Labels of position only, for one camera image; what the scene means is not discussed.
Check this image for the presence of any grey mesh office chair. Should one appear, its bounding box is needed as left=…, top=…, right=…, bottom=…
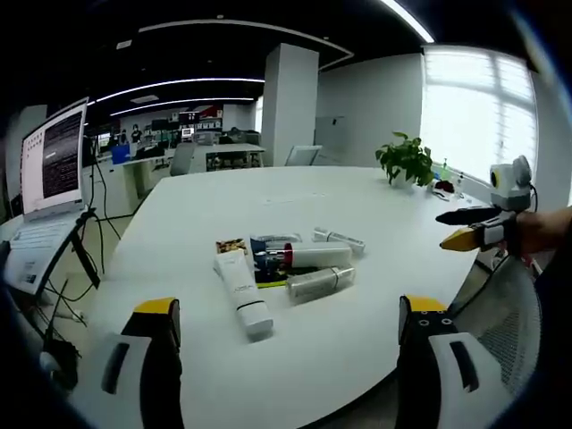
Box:
left=446, top=252, right=543, bottom=399

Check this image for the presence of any white laptop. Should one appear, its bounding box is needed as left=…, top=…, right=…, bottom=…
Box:
left=2, top=97, right=90, bottom=296

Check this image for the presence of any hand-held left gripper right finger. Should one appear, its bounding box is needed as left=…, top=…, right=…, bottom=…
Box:
left=397, top=293, right=515, bottom=429

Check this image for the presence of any white skincare bottle red cap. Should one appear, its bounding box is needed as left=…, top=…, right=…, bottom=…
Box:
left=282, top=242, right=353, bottom=271

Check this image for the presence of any black laptop stand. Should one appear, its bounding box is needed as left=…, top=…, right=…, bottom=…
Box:
left=39, top=207, right=102, bottom=301

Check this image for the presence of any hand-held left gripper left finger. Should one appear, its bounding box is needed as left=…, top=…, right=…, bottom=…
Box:
left=66, top=297, right=183, bottom=429

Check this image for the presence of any small white skincare tube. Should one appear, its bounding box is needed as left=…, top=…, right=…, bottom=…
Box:
left=311, top=226, right=366, bottom=257

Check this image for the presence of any blue skincare product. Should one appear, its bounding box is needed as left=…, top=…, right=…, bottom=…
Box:
left=248, top=232, right=301, bottom=274

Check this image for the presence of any potted green plant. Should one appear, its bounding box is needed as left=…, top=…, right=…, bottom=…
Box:
left=374, top=130, right=437, bottom=189

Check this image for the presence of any silver skincare bottle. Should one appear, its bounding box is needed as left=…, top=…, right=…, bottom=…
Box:
left=284, top=265, right=358, bottom=307

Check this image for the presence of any yellow green flat packet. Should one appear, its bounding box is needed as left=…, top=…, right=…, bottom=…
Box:
left=253, top=266, right=290, bottom=290

